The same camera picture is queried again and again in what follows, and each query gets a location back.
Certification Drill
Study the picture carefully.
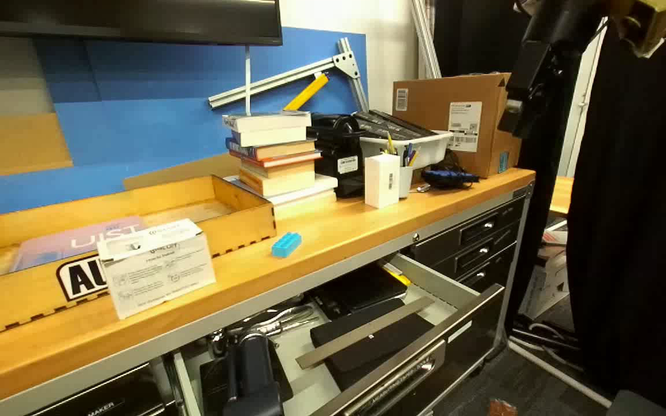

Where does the small blue rectangular object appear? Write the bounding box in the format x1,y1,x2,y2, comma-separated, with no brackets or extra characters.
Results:
272,230,301,258

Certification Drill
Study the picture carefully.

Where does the grey drawer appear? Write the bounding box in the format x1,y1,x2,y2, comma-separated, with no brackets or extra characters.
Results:
167,255,499,416

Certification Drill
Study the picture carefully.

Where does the black drawer cabinet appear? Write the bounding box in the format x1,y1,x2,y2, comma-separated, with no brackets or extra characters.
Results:
405,189,531,356

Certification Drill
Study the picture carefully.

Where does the white small carton box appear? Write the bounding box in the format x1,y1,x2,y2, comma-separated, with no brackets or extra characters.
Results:
365,154,400,207

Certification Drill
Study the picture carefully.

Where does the black device behind books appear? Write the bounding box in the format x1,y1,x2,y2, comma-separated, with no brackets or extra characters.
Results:
313,113,363,198

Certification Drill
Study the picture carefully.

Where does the stack of books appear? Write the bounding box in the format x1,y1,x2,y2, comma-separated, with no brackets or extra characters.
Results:
221,111,338,219

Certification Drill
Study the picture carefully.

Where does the white plastic bin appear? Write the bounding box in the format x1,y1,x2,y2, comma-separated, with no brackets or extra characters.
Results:
354,111,453,169

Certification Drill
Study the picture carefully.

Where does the yellow bar tool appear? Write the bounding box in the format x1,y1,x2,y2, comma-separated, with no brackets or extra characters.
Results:
285,71,328,111

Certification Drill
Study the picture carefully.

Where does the grey metal bar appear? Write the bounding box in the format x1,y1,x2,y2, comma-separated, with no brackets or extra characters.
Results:
297,298,433,369

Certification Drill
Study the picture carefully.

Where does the brown cardboard shipping box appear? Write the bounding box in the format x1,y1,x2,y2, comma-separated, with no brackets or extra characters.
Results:
394,71,520,178

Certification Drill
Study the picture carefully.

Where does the white paper sheet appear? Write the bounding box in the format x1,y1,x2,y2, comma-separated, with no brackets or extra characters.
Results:
97,219,216,318

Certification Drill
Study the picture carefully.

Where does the dark monitor screen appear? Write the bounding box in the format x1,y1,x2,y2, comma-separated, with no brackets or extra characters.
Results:
0,0,282,47

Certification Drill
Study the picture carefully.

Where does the pink booklet in tray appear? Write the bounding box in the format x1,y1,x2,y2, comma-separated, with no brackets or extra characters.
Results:
10,217,146,272

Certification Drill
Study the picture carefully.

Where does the shallow wooden tray box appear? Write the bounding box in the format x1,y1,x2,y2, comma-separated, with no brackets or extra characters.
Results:
0,176,278,332

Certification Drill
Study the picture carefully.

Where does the blue pouch with cable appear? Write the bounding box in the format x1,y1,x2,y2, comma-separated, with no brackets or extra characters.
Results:
420,167,476,189

